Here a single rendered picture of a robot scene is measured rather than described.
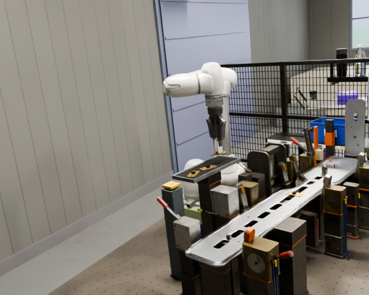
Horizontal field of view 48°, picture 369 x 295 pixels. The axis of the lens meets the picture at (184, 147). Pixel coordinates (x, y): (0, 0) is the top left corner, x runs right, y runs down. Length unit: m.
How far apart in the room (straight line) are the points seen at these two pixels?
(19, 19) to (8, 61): 0.38
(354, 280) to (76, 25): 3.36
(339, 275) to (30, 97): 2.91
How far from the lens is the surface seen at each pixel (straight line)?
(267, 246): 1.49
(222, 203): 1.85
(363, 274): 2.05
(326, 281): 1.98
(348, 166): 2.48
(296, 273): 1.76
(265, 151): 2.11
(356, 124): 2.65
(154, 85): 5.12
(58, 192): 4.16
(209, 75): 1.98
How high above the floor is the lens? 1.77
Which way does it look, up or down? 15 degrees down
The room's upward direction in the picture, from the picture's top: 6 degrees counter-clockwise
